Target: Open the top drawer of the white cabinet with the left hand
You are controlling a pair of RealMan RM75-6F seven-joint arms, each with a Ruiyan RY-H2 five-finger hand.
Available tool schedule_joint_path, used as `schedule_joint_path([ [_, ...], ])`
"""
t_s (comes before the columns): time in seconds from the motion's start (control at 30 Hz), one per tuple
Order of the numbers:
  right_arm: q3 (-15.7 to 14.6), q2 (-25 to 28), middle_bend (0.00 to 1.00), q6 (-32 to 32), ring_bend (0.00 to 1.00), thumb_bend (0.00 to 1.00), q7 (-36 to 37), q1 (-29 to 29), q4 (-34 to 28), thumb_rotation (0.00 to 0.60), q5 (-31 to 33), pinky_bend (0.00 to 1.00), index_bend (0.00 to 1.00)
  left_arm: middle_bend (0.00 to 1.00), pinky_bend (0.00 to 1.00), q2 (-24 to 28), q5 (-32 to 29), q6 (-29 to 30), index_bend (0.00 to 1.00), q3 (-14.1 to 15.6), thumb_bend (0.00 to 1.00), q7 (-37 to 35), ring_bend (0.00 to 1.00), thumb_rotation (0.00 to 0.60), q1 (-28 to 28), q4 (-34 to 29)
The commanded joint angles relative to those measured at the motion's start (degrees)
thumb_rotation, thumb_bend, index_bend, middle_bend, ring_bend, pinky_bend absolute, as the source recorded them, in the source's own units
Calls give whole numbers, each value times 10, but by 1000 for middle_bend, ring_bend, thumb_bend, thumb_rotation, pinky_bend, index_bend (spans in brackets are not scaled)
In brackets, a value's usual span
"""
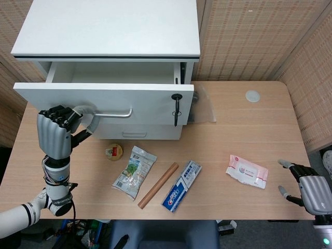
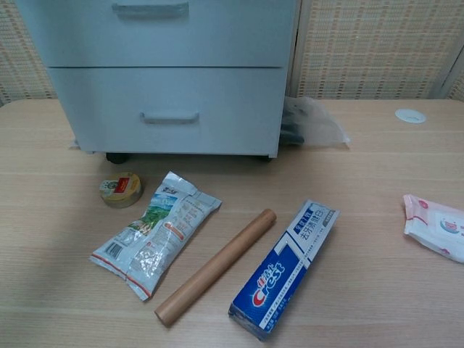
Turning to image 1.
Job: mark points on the round yellow tin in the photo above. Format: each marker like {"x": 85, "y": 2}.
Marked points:
{"x": 114, "y": 152}

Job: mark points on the black key in lock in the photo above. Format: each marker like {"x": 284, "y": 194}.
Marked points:
{"x": 177, "y": 109}

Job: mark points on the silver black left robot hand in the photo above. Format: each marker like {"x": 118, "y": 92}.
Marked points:
{"x": 53, "y": 135}

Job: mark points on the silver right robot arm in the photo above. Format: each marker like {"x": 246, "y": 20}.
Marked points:
{"x": 324, "y": 230}

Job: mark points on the blue Crest toothpaste box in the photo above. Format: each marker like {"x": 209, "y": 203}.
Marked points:
{"x": 181, "y": 186}

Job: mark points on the pink wet wipes pack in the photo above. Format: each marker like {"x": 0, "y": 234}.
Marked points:
{"x": 246, "y": 171}

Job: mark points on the white shoe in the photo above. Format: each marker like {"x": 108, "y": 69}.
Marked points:
{"x": 328, "y": 163}

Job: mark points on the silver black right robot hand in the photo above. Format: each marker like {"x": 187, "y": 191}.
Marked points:
{"x": 315, "y": 192}

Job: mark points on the white green snack bag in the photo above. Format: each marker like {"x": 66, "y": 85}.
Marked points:
{"x": 133, "y": 172}

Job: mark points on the white three-drawer cabinet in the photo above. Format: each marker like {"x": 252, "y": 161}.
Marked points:
{"x": 103, "y": 26}

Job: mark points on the white round table grommet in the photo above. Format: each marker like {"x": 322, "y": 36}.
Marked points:
{"x": 252, "y": 96}

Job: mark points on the white drawer with key lock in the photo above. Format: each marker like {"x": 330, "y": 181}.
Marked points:
{"x": 145, "y": 101}

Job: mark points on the dark blue seat base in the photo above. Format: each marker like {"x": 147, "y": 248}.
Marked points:
{"x": 166, "y": 233}

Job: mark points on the wooden rolling pin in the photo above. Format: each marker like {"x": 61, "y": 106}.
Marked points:
{"x": 158, "y": 185}

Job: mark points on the woven rattan partition screen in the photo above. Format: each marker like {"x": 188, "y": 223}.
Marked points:
{"x": 246, "y": 39}
{"x": 10, "y": 109}
{"x": 316, "y": 90}

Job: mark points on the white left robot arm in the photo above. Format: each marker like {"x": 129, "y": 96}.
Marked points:
{"x": 55, "y": 189}

